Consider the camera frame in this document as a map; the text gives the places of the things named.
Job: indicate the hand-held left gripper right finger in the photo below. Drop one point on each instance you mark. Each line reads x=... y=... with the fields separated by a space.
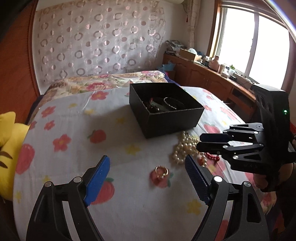
x=196 y=179

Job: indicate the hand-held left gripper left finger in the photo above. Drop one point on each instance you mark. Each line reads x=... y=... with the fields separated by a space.
x=97 y=180

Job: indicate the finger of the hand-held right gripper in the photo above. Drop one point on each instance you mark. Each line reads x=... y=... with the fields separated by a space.
x=215 y=137
x=208 y=147

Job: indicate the black square box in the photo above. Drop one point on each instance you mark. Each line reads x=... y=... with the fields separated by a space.
x=171 y=125

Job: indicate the dark thin bangle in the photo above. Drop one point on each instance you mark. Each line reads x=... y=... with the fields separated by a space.
x=170 y=104

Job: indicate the person's right hand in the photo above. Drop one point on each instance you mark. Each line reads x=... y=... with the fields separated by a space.
x=287 y=172

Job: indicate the strawberry print bed sheet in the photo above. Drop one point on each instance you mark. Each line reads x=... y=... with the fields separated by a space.
x=129 y=208

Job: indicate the long wooden cabinet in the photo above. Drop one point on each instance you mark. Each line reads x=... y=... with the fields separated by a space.
x=203 y=78

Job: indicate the green cap bottle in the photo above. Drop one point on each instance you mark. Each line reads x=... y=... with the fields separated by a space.
x=231 y=72

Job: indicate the blue paper bag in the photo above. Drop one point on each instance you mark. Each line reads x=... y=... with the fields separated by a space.
x=167 y=67

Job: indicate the cardboard box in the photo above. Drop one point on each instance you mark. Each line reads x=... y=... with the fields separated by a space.
x=188 y=55

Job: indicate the white plastic bag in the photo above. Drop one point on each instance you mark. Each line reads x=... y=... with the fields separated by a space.
x=192 y=51

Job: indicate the window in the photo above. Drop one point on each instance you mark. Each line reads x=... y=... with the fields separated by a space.
x=254 y=41

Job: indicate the yellow plush toy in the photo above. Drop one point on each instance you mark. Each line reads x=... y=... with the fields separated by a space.
x=9 y=148

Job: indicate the floral quilt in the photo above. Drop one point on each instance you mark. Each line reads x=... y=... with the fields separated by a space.
x=92 y=83

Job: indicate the stack of printed papers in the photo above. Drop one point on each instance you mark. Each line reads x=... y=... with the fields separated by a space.
x=174 y=46

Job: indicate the patterned window curtain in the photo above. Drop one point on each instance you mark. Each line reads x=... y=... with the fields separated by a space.
x=192 y=25

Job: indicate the wooden wardrobe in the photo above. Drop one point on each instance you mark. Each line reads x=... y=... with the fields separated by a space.
x=16 y=69

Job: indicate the circle pattern sheer curtain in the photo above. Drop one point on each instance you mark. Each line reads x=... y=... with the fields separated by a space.
x=99 y=39

